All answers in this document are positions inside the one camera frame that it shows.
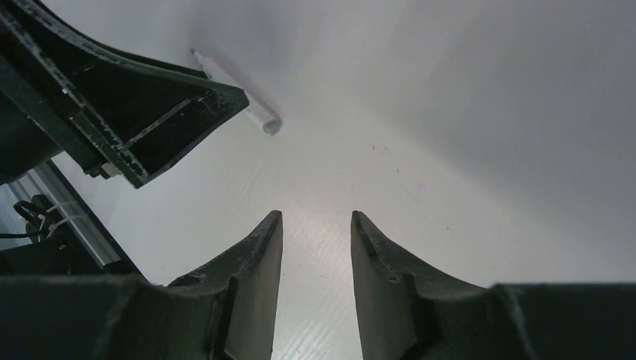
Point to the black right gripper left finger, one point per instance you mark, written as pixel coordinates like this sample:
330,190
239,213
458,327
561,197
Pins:
225,309

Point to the white blue marker pen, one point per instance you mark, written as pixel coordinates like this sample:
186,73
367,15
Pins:
257,106

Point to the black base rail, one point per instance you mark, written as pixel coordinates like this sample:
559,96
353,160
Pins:
49,231

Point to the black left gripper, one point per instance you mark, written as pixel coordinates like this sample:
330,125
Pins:
113,112

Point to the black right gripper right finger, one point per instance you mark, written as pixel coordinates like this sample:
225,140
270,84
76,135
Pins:
408,309

